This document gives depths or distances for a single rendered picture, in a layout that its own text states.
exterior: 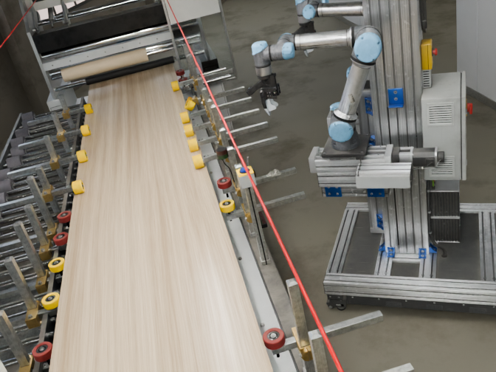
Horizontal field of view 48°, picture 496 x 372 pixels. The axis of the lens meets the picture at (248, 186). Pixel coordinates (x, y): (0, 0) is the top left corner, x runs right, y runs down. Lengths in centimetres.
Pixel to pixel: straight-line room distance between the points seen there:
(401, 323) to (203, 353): 154
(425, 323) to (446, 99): 126
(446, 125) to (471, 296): 93
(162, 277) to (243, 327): 53
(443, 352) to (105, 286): 177
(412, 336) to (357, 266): 50
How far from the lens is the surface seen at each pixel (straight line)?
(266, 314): 262
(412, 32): 284
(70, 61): 545
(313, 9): 325
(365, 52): 257
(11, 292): 303
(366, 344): 327
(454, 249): 354
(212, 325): 222
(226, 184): 309
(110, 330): 238
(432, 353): 322
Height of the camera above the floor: 239
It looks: 29 degrees down
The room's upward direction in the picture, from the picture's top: 13 degrees counter-clockwise
